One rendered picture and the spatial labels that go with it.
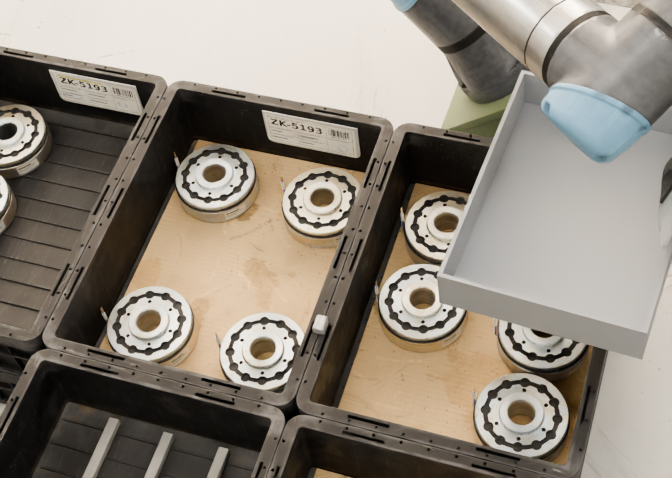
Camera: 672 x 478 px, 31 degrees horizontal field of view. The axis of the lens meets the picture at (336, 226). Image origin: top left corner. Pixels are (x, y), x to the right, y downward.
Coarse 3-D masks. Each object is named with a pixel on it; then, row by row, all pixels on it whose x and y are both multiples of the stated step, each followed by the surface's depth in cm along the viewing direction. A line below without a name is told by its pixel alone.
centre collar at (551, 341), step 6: (522, 330) 135; (528, 330) 135; (528, 336) 134; (534, 336) 134; (552, 336) 134; (558, 336) 134; (534, 342) 134; (540, 342) 134; (546, 342) 134; (552, 342) 134; (558, 342) 134
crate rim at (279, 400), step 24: (168, 96) 151; (216, 96) 151; (240, 96) 151; (264, 96) 150; (336, 120) 147; (360, 120) 146; (384, 120) 146; (144, 144) 147; (384, 144) 144; (120, 192) 144; (360, 192) 140; (360, 216) 138; (96, 240) 140; (72, 288) 137; (48, 336) 133; (312, 336) 130; (96, 360) 131; (120, 360) 130; (144, 360) 130; (192, 384) 128; (216, 384) 128; (240, 384) 127; (288, 384) 127; (288, 408) 127
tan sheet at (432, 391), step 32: (416, 192) 152; (480, 320) 140; (384, 352) 139; (416, 352) 139; (448, 352) 138; (480, 352) 138; (352, 384) 137; (384, 384) 137; (416, 384) 137; (448, 384) 136; (480, 384) 136; (576, 384) 135; (384, 416) 135; (416, 416) 134; (448, 416) 134; (576, 416) 132
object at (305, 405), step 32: (416, 128) 145; (384, 160) 142; (384, 192) 140; (352, 256) 135; (320, 352) 130; (320, 416) 124; (352, 416) 124; (448, 448) 121; (480, 448) 121; (576, 448) 120
